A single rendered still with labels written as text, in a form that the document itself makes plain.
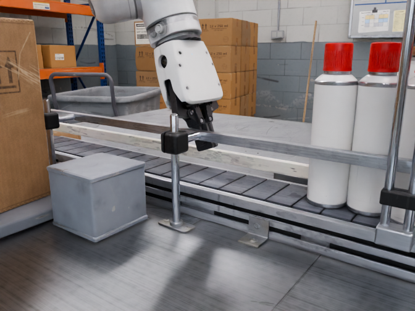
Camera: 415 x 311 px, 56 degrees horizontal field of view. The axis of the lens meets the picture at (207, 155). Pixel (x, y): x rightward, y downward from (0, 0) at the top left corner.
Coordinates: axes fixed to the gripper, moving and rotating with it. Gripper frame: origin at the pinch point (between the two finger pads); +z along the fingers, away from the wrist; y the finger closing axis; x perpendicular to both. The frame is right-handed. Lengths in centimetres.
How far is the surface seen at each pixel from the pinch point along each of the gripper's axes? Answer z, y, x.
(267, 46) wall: -90, 411, 183
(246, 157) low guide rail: 5.0, 3.1, -4.6
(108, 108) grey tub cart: -36, 120, 165
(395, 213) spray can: 14.6, -2.6, -25.7
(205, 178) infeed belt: 6.4, -1.6, 1.0
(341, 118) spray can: 2.5, -2.1, -22.4
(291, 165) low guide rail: 7.6, 3.1, -11.8
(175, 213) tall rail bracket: 9.4, -10.0, 1.1
